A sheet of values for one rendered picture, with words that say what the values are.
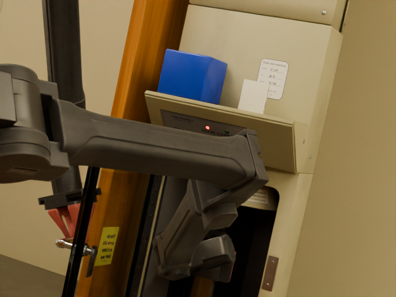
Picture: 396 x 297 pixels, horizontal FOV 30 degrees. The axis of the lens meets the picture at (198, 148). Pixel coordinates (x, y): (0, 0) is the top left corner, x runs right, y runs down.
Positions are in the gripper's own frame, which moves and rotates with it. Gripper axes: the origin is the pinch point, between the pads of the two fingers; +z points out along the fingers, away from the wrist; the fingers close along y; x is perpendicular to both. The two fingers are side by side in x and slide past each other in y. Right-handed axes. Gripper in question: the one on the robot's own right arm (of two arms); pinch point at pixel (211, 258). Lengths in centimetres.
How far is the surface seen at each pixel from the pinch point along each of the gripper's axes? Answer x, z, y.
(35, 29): -50, 36, 81
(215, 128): -27.1, -18.4, -0.7
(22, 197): 1, 39, 75
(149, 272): 5.7, -6.0, 11.3
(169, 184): -14.1, -6.8, 10.9
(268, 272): -1.2, -9.3, -15.2
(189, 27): -48, -11, 12
